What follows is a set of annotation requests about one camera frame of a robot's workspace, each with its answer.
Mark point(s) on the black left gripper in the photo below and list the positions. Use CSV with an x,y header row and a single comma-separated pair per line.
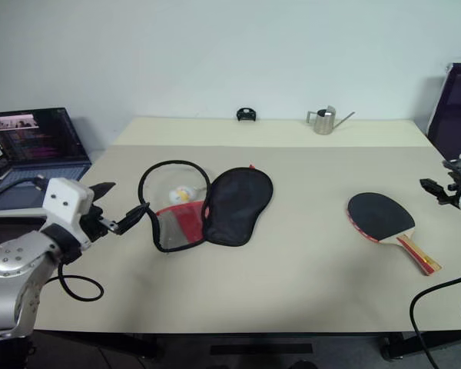
x,y
94,225

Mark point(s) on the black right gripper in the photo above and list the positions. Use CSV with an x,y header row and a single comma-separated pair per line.
x,y
456,184

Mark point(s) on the table tennis paddle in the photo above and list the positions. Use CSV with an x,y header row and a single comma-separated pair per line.
x,y
380,217

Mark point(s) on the black red paddle case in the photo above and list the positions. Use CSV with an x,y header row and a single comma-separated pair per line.
x,y
234,207

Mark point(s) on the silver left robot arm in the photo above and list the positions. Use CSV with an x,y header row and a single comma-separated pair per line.
x,y
21,250

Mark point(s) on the dark office chair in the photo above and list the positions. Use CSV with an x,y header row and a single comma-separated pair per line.
x,y
455,111

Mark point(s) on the open laptop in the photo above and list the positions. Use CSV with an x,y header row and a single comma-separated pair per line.
x,y
38,138

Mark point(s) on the steel watering can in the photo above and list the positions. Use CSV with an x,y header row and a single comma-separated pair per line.
x,y
324,123

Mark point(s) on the small black clamp device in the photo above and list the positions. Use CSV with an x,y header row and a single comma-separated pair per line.
x,y
246,115

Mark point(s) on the black table leg foot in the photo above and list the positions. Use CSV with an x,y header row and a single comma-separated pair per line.
x,y
392,346

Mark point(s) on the black table crossbar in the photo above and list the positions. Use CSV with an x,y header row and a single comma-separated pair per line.
x,y
261,349

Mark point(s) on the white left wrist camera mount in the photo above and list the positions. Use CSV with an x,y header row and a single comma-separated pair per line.
x,y
67,198

